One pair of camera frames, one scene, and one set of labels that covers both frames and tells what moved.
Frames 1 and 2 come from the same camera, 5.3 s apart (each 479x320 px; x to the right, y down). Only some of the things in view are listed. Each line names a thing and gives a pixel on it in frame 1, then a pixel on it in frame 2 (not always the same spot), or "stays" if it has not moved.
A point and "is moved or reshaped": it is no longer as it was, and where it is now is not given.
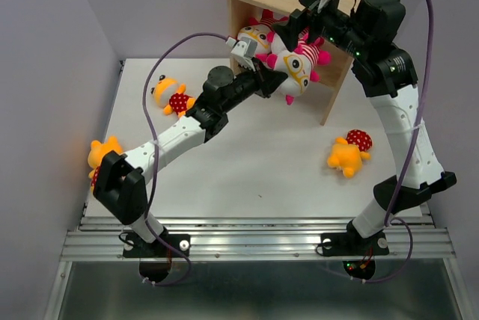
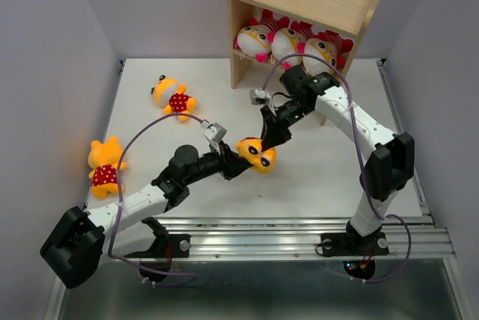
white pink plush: (299, 64) is moved or reshaped
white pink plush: (261, 31) stays
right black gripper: (290, 31) -> (274, 134)
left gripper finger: (259, 91) -> (233, 170)
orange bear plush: (168, 93) stays
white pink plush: (264, 40) -> (287, 43)
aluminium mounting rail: (259, 238) stays
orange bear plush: (97, 151) stays
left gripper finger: (269, 80) -> (229, 156)
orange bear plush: (347, 154) -> (263, 161)
